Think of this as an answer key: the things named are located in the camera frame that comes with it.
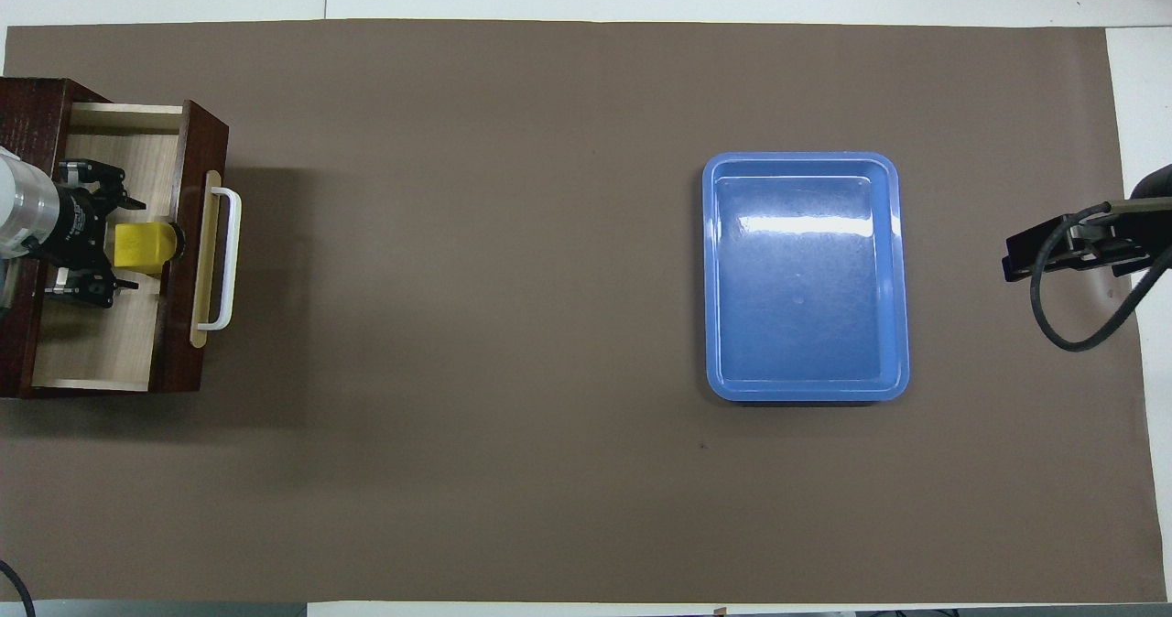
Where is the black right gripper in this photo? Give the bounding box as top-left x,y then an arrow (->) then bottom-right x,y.
1002,198 -> 1172,285

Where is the yellow cube block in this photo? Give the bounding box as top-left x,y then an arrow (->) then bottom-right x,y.
114,222 -> 178,277

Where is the blue plastic tray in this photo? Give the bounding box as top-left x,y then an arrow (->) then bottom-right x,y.
702,151 -> 912,405

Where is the black right arm gripper cable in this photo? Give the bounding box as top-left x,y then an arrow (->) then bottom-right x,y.
1029,200 -> 1172,355

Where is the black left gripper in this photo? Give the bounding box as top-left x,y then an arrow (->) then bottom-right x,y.
40,159 -> 148,310

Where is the brown table mat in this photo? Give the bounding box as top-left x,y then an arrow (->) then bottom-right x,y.
0,18 -> 1169,605

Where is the dark wooden drawer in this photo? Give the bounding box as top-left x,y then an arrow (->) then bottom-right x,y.
31,99 -> 244,395

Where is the white drawer handle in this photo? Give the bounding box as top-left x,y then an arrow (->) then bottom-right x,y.
189,169 -> 244,348

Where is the dark wooden drawer cabinet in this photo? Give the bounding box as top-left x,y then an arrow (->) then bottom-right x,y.
0,77 -> 76,400

